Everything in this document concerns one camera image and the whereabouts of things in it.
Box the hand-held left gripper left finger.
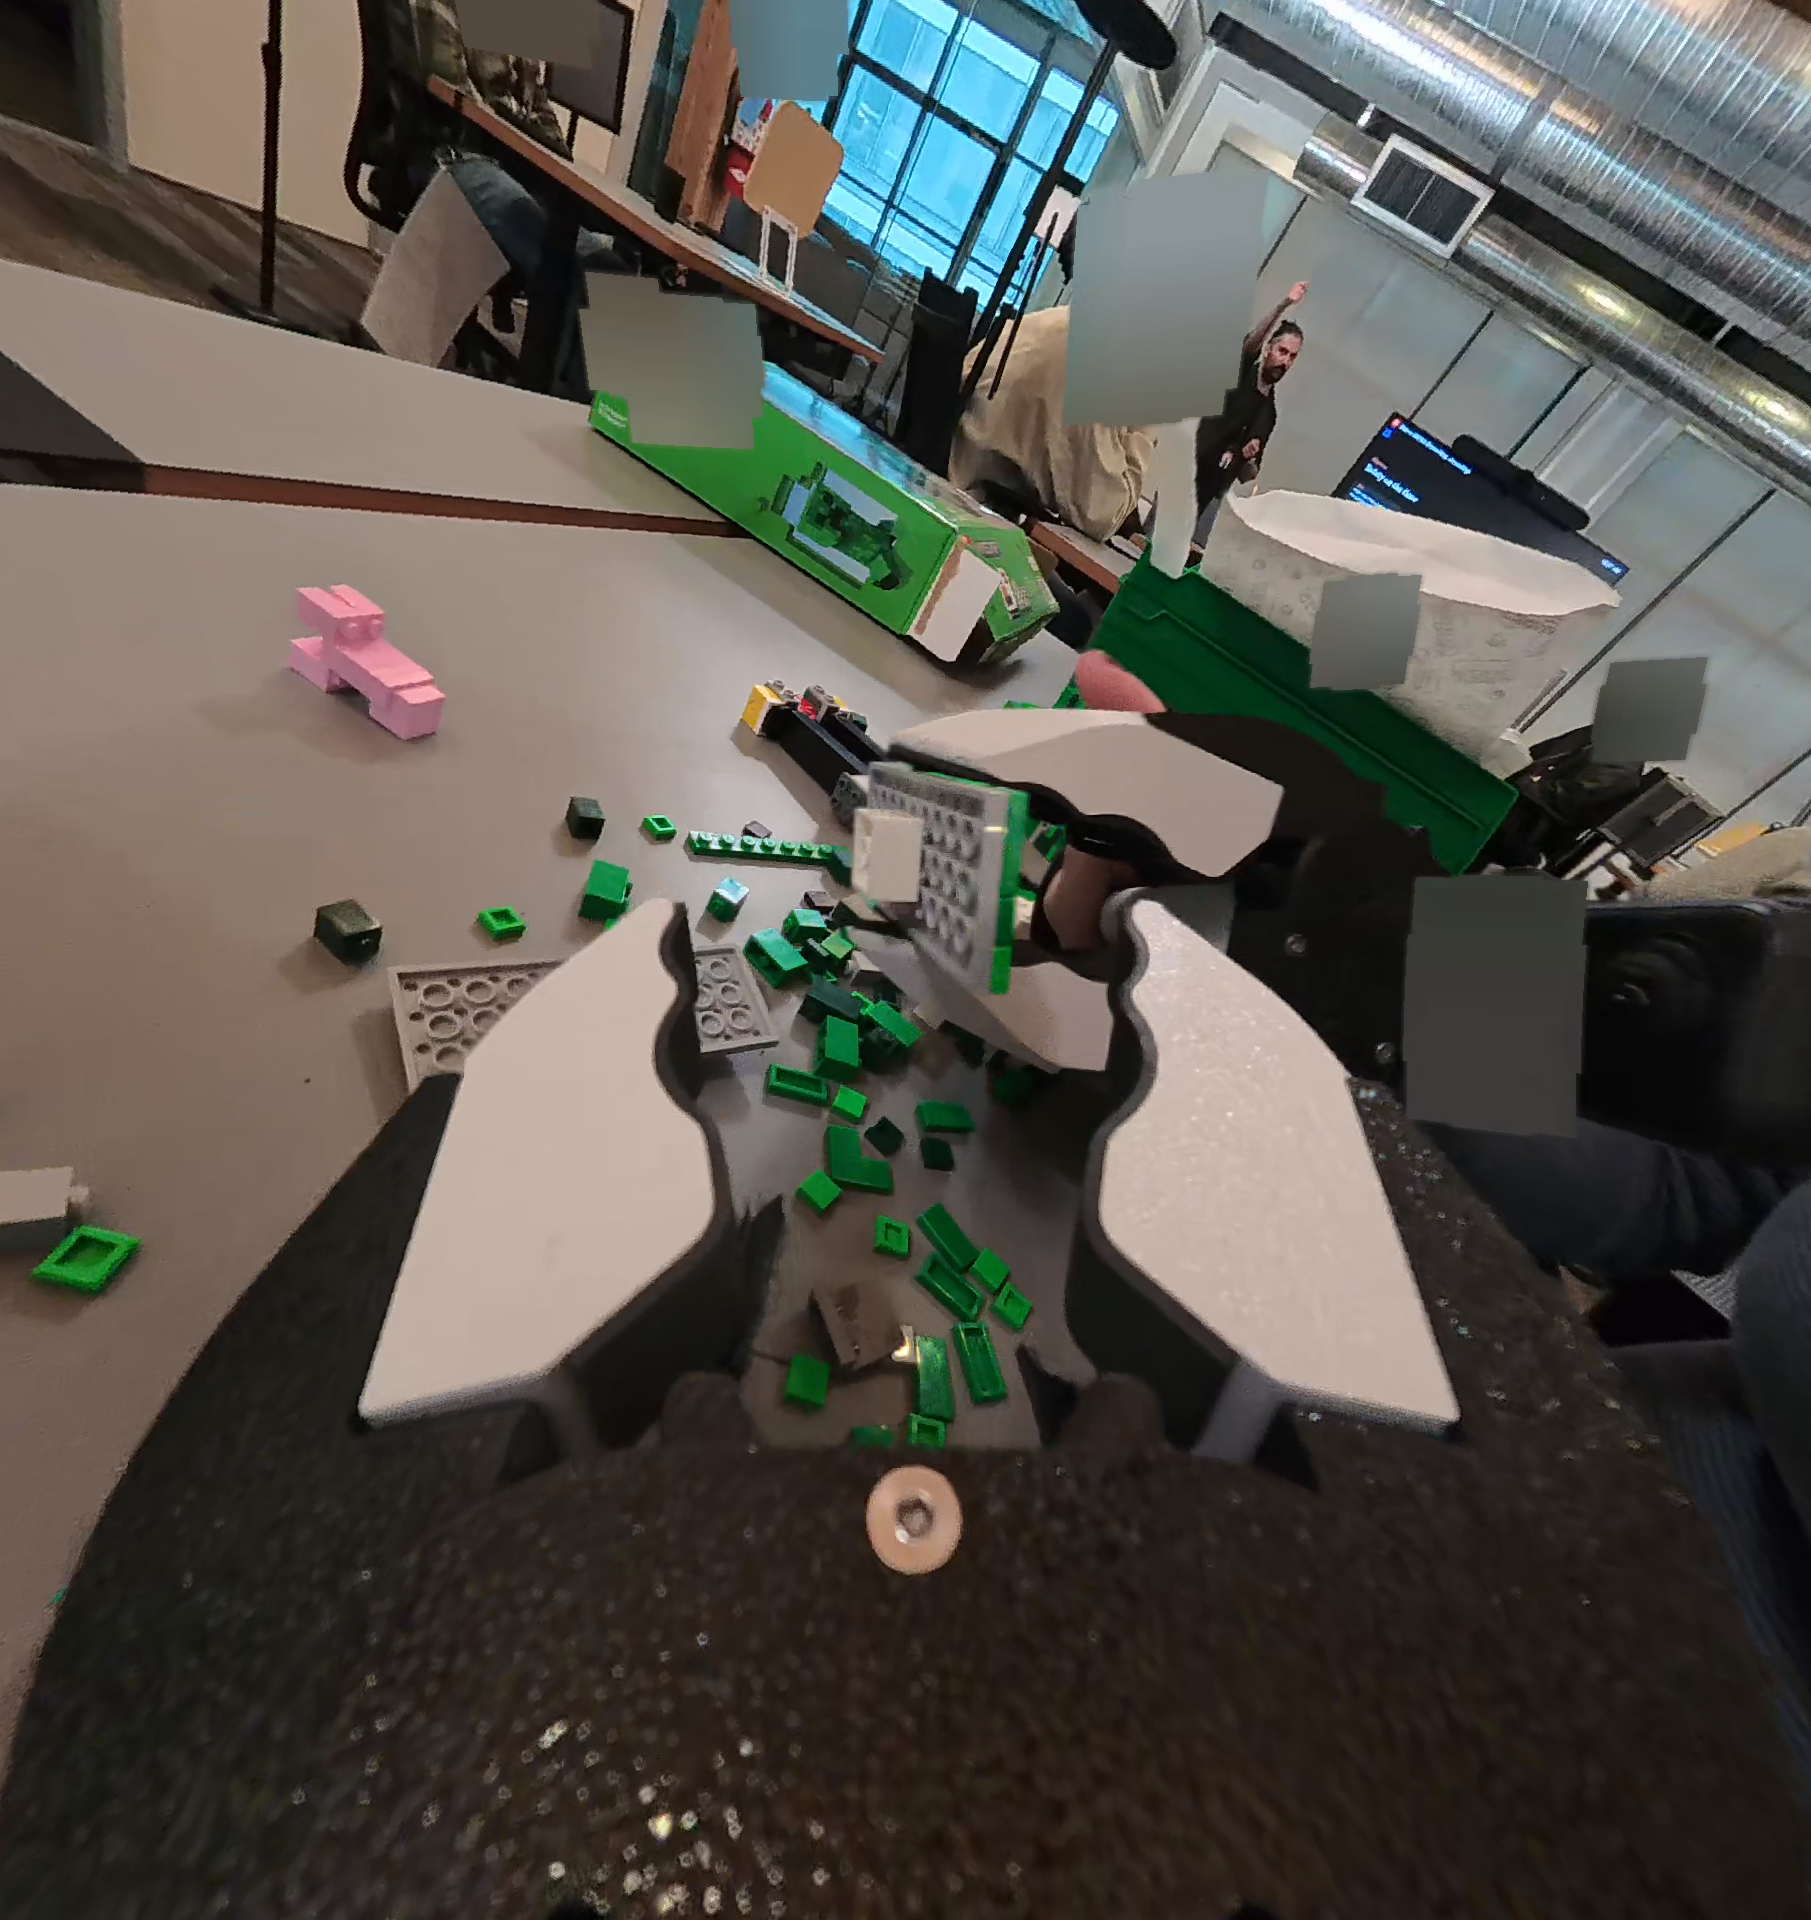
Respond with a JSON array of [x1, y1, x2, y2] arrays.
[[353, 895, 735, 1421]]

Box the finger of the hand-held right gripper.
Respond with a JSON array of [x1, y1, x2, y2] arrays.
[[890, 706, 1288, 885], [910, 954, 1149, 1077]]

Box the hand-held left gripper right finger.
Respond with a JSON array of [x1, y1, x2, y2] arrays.
[[1073, 896, 1463, 1467]]

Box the grey brick plate green tiles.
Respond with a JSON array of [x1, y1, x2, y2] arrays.
[[849, 762, 1031, 994]]

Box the person's right forearm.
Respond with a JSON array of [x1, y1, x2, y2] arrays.
[[1422, 1117, 1811, 1920]]

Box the grey desk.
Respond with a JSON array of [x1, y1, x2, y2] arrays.
[[0, 245, 1596, 1920]]

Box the wooden desk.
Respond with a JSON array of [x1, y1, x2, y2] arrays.
[[425, 74, 887, 394]]

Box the black desk mat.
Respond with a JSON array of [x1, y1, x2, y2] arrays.
[[0, 315, 142, 458]]

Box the person's right hand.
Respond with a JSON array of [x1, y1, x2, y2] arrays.
[[1029, 648, 1168, 955]]

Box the green brick build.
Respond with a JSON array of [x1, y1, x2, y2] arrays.
[[1107, 554, 1517, 874]]

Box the plain grey brick plate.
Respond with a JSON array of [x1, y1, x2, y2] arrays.
[[390, 945, 785, 1089]]

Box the pile of loose green bricks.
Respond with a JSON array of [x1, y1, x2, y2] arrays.
[[478, 809, 1086, 1447]]

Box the black brick assembly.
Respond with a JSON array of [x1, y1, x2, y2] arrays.
[[740, 682, 907, 818]]

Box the white paper bag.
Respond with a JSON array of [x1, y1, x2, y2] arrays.
[[1221, 485, 1618, 751]]

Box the green brick set box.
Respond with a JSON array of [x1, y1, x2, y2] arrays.
[[589, 366, 1059, 666]]

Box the dark monitor screen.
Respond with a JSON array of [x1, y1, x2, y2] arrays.
[[1331, 411, 1628, 591]]

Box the pink brick pig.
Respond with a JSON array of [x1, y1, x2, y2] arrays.
[[285, 583, 443, 740]]

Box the light grey brick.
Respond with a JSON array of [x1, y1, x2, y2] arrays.
[[0, 1167, 90, 1254]]

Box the large glass window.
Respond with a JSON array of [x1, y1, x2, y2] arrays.
[[822, 0, 1124, 302]]

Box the white air vent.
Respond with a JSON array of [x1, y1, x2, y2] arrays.
[[1353, 130, 1495, 251]]

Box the tan board stand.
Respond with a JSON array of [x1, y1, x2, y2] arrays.
[[746, 102, 847, 290]]

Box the black floor lamp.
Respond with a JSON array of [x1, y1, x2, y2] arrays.
[[966, 0, 1180, 435]]

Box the black floor stand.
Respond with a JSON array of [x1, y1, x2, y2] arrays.
[[214, 0, 303, 317]]

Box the silver air duct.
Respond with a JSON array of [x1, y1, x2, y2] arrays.
[[1451, 224, 1811, 519], [1221, 0, 1811, 248]]

